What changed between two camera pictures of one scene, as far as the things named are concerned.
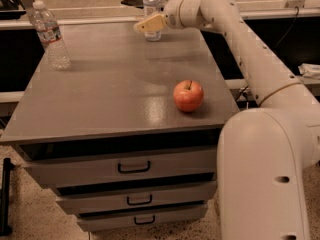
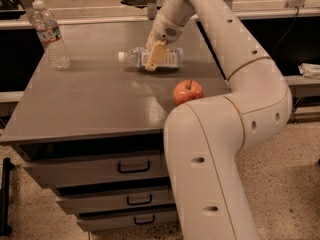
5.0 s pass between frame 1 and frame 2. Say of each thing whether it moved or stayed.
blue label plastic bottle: moved
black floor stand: stayed
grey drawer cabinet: stayed
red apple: stayed
